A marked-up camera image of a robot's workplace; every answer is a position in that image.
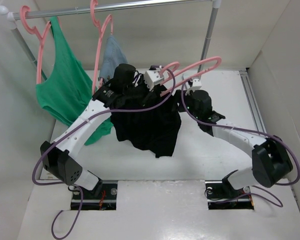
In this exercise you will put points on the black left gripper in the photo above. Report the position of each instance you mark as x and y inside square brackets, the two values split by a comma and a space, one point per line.
[148, 96]

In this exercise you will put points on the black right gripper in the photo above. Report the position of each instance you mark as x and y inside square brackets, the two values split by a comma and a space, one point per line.
[189, 95]

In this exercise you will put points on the black t shirt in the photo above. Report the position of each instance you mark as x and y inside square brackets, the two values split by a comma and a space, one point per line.
[155, 130]

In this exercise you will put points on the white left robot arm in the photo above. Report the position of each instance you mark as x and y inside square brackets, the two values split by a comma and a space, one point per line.
[60, 157]

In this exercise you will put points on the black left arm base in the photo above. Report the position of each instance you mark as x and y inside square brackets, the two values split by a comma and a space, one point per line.
[106, 200]

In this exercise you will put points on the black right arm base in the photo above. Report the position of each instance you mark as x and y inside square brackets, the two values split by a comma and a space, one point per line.
[228, 194]

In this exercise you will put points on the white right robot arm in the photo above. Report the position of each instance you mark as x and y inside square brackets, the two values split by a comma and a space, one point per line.
[270, 161]

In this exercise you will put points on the blue denim garment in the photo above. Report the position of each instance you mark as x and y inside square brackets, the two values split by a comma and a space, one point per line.
[113, 56]

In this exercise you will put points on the green tank top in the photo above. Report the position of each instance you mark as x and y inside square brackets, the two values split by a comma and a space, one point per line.
[68, 89]

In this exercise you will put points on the silver clothes rack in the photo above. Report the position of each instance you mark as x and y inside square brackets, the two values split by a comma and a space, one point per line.
[151, 32]

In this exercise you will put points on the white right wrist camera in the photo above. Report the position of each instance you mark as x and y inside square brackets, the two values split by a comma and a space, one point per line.
[192, 85]

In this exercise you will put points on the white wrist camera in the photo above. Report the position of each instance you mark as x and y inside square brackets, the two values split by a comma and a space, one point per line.
[152, 78]
[192, 85]

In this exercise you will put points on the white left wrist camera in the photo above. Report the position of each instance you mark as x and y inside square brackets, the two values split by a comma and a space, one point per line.
[152, 78]

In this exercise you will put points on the aluminium rail right side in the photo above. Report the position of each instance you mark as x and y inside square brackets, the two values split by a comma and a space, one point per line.
[252, 102]

